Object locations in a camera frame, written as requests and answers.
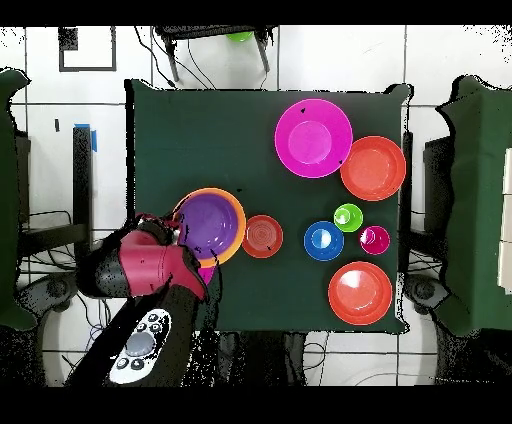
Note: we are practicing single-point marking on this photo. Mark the black table frame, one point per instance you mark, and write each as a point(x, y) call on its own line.
point(82, 180)
point(406, 180)

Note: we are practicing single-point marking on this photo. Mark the white boxes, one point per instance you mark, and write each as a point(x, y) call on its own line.
point(507, 260)

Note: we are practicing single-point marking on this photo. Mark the shallow red-orange bowl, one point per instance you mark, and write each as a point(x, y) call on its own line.
point(374, 168)

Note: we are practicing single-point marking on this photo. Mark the dark green tablecloth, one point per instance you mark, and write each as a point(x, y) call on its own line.
point(180, 140)

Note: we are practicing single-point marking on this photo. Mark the black office chair base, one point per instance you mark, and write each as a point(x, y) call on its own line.
point(424, 291)
point(52, 290)

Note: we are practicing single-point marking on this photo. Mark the pink bowl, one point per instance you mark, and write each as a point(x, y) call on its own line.
point(312, 138)
point(207, 274)

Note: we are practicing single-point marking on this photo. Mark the blue tape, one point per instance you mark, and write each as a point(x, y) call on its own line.
point(94, 142)

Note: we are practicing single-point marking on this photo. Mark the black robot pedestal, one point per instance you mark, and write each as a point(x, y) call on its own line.
point(264, 360)

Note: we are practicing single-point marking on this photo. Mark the green cloth side table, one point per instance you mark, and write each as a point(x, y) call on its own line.
point(480, 200)
point(8, 160)

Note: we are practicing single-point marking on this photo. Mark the green cup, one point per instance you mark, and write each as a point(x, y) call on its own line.
point(348, 218)

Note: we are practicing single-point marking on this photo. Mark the red cup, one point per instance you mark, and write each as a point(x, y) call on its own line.
point(374, 240)

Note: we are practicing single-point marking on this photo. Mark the small red bowl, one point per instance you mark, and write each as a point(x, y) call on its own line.
point(264, 236)

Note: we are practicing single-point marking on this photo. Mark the blue bowl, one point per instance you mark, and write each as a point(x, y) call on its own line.
point(324, 241)

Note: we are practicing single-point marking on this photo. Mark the deep red-orange bowl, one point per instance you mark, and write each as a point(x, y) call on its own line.
point(360, 294)

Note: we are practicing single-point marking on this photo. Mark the lime green bowl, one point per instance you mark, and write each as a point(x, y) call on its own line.
point(240, 36)

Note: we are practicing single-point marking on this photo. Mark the purple bowl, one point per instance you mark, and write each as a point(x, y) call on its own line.
point(208, 224)

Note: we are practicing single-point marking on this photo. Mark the orange bowl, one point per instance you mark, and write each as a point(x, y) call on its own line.
point(241, 224)

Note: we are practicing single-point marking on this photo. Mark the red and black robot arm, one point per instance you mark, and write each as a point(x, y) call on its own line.
point(160, 320)

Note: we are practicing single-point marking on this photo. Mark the black stool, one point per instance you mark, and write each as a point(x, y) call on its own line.
point(208, 31)

